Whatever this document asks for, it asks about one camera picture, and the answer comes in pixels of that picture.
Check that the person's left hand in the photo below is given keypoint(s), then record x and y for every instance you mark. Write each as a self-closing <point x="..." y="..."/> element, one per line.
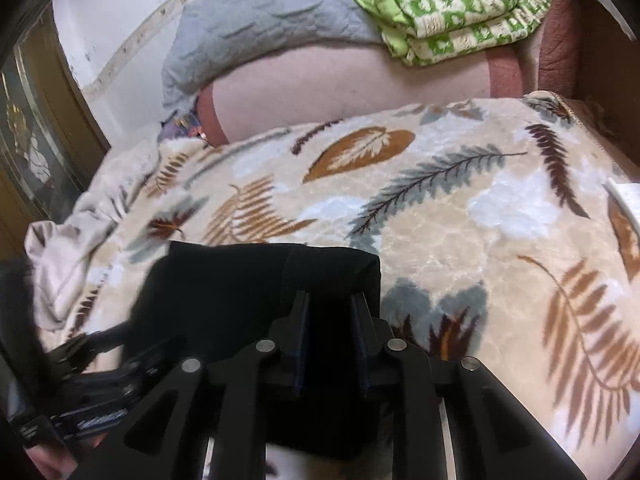
<point x="54" y="460"/>

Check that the beige crumpled sheet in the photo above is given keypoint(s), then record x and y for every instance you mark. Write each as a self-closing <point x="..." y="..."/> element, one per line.
<point x="59" y="254"/>

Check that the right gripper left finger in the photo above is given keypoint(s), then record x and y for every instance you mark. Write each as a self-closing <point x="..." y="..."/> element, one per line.
<point x="213" y="419"/>

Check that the black pants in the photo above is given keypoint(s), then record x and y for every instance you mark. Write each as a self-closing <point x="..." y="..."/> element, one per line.
<point x="219" y="300"/>

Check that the grey quilted blanket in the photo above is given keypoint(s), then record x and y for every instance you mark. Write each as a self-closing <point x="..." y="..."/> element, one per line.
<point x="214" y="36"/>

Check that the beige leaf pattern blanket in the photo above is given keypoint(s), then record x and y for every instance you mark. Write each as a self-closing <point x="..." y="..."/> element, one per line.
<point x="496" y="237"/>

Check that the brown wooden bed frame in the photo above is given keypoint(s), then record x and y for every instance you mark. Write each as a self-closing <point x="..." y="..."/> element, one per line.
<point x="591" y="54"/>

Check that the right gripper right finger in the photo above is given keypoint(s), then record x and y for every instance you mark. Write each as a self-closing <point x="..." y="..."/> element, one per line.
<point x="450" y="419"/>

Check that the colourful printed packet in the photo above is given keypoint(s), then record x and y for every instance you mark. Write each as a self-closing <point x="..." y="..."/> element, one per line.
<point x="181" y="126"/>

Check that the brown wooden wardrobe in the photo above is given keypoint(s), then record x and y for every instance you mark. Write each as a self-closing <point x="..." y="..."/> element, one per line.
<point x="51" y="146"/>

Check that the pink mattress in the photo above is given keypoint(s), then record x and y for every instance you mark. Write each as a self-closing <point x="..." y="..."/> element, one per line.
<point x="326" y="82"/>

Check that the green white patterned quilt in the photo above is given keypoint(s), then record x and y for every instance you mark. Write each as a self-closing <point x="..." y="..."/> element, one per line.
<point x="427" y="32"/>

